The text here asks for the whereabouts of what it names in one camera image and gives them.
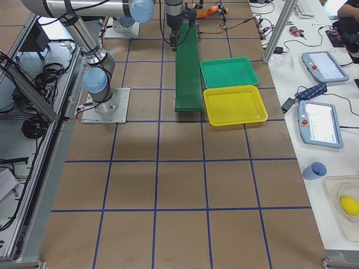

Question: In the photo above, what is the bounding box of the yellow plastic tray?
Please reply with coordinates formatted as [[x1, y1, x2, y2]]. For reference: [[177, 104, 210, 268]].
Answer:
[[203, 85, 268, 127]]

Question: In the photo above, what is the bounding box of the green plastic tray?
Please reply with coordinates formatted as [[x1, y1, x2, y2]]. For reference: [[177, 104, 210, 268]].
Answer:
[[200, 57, 259, 88]]

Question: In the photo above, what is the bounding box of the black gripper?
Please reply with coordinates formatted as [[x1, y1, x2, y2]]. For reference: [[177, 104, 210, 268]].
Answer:
[[165, 0, 196, 52]]

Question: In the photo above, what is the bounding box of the teach pendant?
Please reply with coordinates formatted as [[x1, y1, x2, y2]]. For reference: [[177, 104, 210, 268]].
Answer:
[[297, 100, 343, 149], [301, 51, 349, 83]]

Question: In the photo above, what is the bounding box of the red black power cable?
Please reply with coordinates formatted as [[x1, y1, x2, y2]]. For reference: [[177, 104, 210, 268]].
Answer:
[[199, 15, 261, 35]]

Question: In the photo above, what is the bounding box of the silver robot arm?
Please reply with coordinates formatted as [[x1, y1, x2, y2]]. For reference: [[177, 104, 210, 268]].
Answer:
[[112, 17, 135, 33], [23, 1, 155, 114]]

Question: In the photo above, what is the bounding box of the beige tray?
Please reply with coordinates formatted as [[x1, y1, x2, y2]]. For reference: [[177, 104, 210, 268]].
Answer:
[[323, 175, 358, 243]]

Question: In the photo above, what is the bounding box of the black power adapter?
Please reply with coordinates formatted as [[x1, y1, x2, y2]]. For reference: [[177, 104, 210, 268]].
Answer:
[[281, 98, 296, 114]]

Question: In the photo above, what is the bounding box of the blue plastic cup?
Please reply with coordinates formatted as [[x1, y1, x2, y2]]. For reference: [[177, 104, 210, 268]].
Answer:
[[302, 161, 327, 180]]

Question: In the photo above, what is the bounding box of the green conveyor belt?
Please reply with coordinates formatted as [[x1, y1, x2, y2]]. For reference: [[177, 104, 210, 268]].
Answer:
[[174, 22, 203, 112]]

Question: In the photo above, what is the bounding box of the orange cylinder plain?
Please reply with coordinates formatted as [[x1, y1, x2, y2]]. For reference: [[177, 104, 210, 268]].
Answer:
[[196, 10, 211, 19]]

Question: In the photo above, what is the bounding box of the yellow lemon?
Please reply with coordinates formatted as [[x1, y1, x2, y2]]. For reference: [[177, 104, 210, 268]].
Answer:
[[340, 196, 358, 216]]

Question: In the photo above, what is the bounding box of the aluminium frame post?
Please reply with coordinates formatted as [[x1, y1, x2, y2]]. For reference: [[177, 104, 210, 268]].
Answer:
[[263, 0, 297, 63]]

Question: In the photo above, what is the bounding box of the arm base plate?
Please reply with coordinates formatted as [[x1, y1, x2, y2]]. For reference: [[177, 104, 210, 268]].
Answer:
[[104, 17, 140, 39], [81, 88, 130, 124]]

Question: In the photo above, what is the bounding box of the orange cylinder 4680 label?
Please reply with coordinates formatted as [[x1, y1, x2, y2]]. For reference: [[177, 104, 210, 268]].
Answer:
[[207, 3, 222, 15]]

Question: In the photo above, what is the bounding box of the blue checkered pouch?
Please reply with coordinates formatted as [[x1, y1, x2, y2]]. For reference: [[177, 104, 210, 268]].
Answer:
[[294, 84, 327, 101]]

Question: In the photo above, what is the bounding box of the teach pendant near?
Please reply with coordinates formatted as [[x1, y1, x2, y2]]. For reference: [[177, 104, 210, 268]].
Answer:
[[297, 100, 343, 149]]

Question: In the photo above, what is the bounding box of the clear plastic bag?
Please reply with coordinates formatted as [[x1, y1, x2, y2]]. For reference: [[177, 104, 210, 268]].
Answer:
[[268, 53, 294, 68]]

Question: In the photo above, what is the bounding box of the teach pendant far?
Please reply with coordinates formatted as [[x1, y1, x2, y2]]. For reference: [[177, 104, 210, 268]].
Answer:
[[301, 51, 349, 83]]

